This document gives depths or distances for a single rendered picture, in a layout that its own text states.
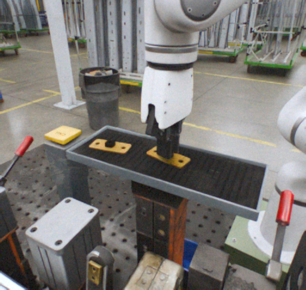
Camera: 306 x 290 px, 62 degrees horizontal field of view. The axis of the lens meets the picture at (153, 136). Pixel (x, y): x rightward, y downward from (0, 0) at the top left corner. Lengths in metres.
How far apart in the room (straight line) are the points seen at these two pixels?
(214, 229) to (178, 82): 0.69
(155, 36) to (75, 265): 0.38
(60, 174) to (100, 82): 2.40
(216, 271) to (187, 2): 0.34
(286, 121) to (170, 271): 0.45
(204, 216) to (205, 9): 0.85
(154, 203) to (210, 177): 0.13
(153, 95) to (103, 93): 2.66
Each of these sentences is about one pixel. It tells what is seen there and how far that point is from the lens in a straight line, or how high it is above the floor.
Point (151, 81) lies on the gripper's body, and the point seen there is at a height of 1.32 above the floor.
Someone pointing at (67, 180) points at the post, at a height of 1.05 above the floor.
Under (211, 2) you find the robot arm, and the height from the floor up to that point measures 1.43.
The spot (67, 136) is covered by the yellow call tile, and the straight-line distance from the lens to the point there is 0.61.
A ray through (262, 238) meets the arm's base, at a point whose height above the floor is 0.81.
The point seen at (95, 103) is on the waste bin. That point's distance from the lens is 3.12.
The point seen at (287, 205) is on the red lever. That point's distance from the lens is 0.46.
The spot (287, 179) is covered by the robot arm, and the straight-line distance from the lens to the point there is 0.72.
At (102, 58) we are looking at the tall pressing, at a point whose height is 0.52.
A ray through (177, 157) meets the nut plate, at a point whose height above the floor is 1.16.
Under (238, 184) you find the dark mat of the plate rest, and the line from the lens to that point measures 0.45.
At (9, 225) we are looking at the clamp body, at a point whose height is 0.96.
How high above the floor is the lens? 1.43
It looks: 28 degrees down
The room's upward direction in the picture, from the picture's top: straight up
